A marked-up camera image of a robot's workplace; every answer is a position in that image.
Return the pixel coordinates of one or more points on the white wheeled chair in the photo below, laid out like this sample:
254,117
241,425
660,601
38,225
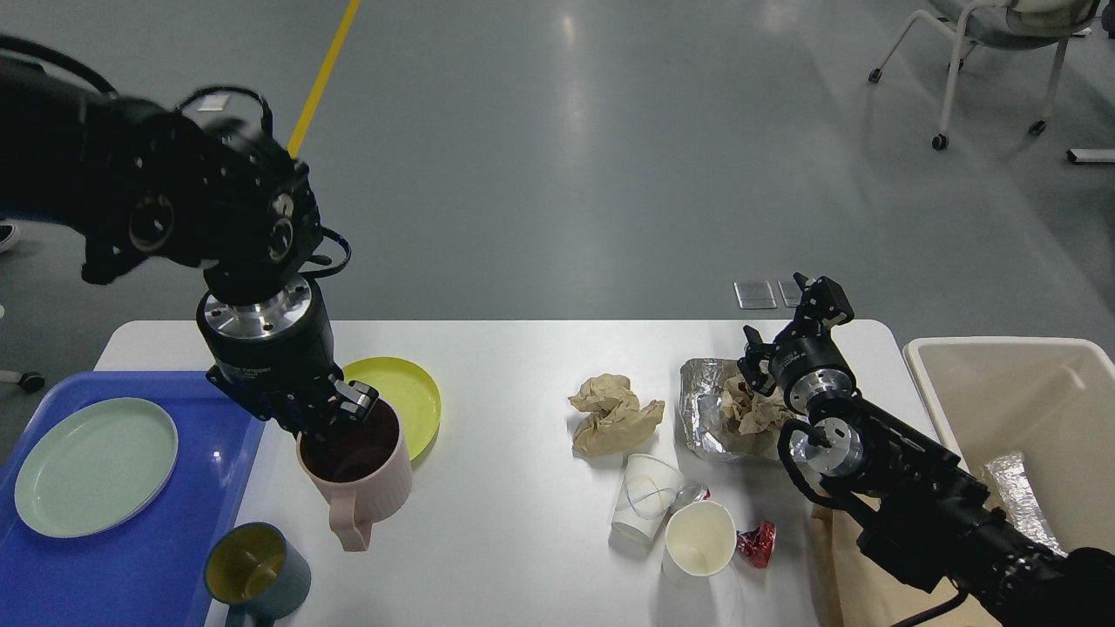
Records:
1003,25

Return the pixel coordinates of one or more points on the yellow plastic plate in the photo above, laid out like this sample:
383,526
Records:
411,392

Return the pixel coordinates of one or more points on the foil piece in bin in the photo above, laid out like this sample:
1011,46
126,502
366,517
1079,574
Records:
1007,476

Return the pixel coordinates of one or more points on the black and white shoe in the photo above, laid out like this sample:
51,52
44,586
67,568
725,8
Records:
9,236

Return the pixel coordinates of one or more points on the blue plastic tray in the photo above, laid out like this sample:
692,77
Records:
148,571

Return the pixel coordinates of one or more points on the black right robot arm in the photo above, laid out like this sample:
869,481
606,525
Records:
923,518

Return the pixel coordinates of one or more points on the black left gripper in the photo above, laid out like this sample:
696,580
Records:
276,359

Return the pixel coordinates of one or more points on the silver floor socket plate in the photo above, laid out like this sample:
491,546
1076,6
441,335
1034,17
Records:
755,295

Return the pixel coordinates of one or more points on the pink mug brown inside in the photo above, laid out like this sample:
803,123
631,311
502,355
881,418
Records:
365,476

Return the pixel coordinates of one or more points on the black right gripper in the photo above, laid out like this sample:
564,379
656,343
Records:
803,362

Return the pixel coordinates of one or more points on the beige plastic bin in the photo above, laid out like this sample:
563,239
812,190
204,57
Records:
1051,399

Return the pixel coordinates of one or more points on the crumpled brown paper on foil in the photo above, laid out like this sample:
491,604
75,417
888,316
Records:
752,421

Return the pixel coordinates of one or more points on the white floor marker tile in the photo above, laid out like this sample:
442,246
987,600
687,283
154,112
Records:
213,102

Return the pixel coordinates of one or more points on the crumpled aluminium foil sheet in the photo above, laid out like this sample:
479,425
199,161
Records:
699,408

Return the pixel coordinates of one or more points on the white patterned paper cup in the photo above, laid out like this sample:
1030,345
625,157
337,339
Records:
646,492

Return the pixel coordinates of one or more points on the teal mug yellow inside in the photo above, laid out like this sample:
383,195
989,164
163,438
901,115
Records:
258,574

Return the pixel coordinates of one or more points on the white bar on floor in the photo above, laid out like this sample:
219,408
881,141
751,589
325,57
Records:
1091,156

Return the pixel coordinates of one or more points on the crumpled brown paper ball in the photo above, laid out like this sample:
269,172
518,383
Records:
615,421

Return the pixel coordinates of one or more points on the brown paper bag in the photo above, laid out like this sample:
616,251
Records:
853,591

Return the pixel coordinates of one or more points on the pale green plate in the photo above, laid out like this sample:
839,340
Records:
97,468

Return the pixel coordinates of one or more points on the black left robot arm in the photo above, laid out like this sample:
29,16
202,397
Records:
205,185

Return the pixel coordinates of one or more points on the red foil wrapper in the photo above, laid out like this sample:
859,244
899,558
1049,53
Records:
757,546

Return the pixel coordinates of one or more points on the black caster wheel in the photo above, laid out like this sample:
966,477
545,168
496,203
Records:
29,382

